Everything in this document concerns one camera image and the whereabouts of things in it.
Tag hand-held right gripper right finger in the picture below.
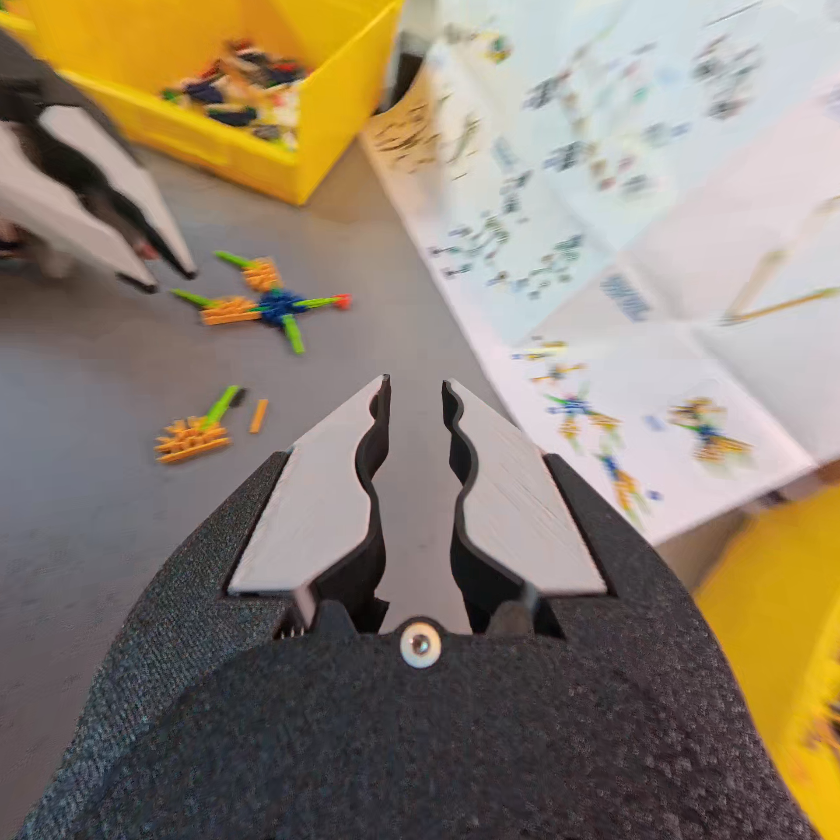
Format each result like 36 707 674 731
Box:
441 378 608 636

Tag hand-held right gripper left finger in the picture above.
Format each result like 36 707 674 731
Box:
227 374 393 634

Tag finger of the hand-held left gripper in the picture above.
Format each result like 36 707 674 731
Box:
0 121 160 294
38 105 198 281

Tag yellow fan connector green rod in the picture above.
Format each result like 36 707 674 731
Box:
153 384 242 466

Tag pile of toy pieces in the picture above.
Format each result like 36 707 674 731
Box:
159 38 314 152

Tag large blue connector fan assembly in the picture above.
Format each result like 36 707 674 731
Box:
169 249 353 357

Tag yellow storage bin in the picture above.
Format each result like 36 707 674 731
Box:
0 0 406 207
694 487 840 840

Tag grey desk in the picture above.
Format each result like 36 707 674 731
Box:
0 141 749 821

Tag toy instruction sheet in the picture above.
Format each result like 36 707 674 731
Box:
357 0 840 547

